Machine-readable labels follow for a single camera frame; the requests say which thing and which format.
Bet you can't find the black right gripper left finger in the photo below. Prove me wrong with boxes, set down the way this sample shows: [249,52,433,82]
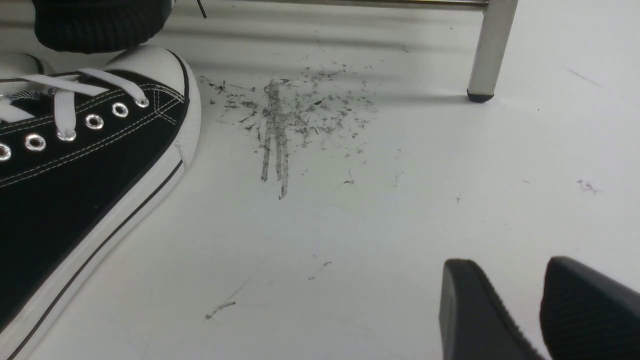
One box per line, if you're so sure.
[438,259,543,360]

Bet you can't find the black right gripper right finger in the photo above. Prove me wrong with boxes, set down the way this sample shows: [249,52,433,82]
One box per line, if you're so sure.
[539,256,640,360]

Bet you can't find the stainless steel shoe rack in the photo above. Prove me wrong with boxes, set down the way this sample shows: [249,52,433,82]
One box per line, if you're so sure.
[192,0,519,104]

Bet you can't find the black white lace-up sneaker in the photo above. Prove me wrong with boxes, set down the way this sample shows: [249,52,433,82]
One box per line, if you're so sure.
[0,45,202,360]

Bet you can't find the black knit sneaker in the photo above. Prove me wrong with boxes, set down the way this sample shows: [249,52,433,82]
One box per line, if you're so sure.
[32,0,175,54]

